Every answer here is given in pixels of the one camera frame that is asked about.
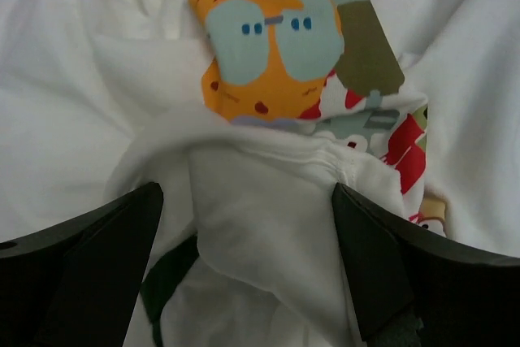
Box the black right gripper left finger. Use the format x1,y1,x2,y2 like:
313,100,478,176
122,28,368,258
1,183,163,347

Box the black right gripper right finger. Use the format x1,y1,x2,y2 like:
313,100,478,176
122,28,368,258
331,184,519,346

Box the white t-shirt green trim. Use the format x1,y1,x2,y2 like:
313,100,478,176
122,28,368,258
106,114,405,346

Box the white t-shirt cartoon print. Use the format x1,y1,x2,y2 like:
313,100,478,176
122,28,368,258
1,0,519,256

